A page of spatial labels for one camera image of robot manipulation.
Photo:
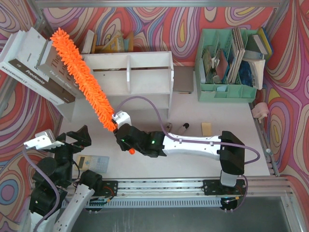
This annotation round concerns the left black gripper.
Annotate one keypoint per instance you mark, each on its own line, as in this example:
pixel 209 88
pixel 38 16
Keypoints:
pixel 71 145

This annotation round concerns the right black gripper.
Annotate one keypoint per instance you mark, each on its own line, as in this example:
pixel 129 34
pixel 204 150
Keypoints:
pixel 123 136

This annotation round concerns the orange microfiber duster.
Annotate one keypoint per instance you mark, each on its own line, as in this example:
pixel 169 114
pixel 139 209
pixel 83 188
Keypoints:
pixel 84 78

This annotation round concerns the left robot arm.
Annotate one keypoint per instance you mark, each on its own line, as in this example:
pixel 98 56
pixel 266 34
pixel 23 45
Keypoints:
pixel 52 159

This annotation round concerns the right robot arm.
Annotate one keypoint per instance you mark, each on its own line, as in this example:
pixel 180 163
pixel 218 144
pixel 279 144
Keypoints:
pixel 225 148

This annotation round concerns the white wooden bookshelf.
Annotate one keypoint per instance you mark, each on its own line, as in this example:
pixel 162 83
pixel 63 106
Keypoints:
pixel 124 77

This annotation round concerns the brown book Fredonia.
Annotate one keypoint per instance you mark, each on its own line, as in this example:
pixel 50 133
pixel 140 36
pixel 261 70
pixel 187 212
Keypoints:
pixel 50 85

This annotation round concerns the black white stapler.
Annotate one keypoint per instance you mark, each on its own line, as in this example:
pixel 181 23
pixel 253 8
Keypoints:
pixel 168 127

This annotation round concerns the white marker black cap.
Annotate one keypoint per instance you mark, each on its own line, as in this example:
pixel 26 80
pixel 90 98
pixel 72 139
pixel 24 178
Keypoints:
pixel 182 129

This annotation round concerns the grey book The Lonely Ones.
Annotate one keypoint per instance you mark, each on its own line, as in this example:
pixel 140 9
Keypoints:
pixel 51 65

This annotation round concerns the yellow sticky note pad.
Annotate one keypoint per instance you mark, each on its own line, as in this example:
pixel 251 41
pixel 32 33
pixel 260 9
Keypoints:
pixel 206 129

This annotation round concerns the grey notebook with pencil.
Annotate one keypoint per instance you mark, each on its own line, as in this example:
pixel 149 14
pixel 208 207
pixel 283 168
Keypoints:
pixel 183 79

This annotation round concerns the wooden rack with books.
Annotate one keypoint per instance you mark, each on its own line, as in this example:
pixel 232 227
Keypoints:
pixel 116 44

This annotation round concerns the mint green desk organizer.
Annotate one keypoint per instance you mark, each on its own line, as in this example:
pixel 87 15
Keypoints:
pixel 217 66

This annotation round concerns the white book Mademoiselle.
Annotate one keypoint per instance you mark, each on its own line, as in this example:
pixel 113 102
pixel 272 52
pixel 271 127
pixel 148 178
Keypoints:
pixel 26 46

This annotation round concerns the pink piggy figurine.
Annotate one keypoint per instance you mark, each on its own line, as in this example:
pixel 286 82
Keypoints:
pixel 260 111

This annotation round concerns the white paperback book stack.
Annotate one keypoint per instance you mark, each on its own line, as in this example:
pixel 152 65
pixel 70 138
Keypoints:
pixel 251 72

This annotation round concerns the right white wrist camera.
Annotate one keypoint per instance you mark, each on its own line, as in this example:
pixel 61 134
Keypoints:
pixel 121 118

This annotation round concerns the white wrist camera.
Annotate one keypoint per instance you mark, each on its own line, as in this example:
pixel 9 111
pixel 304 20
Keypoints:
pixel 43 140
pixel 121 118

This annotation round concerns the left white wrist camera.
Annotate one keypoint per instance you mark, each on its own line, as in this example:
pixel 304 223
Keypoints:
pixel 43 140

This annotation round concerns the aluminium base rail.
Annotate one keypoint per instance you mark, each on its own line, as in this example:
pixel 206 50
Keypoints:
pixel 151 193

